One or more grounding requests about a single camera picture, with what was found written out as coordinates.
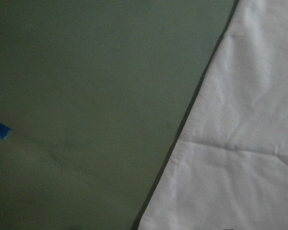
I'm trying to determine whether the pink Snoopy t-shirt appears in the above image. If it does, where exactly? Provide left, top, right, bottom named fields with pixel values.
left=139, top=0, right=288, bottom=230

